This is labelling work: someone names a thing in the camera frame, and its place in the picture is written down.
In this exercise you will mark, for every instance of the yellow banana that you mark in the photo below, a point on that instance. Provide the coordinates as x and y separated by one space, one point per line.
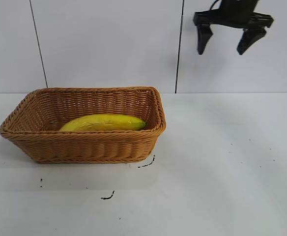
104 123

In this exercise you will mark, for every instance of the woven wicker rectangular basket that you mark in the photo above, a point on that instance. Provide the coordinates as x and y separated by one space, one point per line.
89 147

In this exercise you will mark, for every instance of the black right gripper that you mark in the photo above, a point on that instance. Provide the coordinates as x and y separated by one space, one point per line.
235 12

